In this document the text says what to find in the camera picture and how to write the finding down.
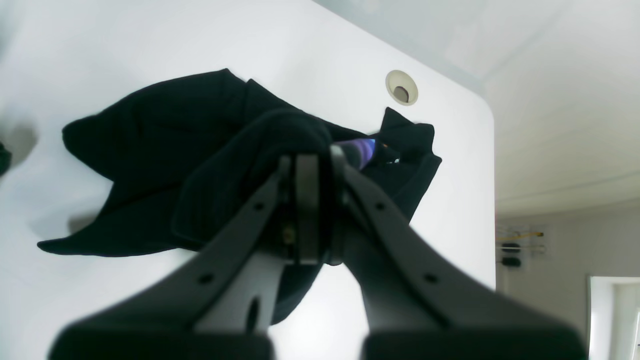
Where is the left table cable grommet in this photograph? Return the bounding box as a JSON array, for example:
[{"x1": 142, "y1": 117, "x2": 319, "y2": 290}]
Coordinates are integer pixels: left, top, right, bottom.
[{"x1": 385, "y1": 69, "x2": 419, "y2": 106}]

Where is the black T-shirt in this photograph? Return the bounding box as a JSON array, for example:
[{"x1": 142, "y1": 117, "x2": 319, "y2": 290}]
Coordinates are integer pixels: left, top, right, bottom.
[{"x1": 37, "y1": 68, "x2": 442, "y2": 326}]

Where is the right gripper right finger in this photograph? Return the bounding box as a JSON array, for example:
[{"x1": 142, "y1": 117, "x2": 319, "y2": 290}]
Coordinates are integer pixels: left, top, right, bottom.
[{"x1": 330, "y1": 146, "x2": 587, "y2": 360}]

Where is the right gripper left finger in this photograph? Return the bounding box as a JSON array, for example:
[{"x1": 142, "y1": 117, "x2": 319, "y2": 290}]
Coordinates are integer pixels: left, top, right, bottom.
[{"x1": 48, "y1": 153, "x2": 321, "y2": 360}]

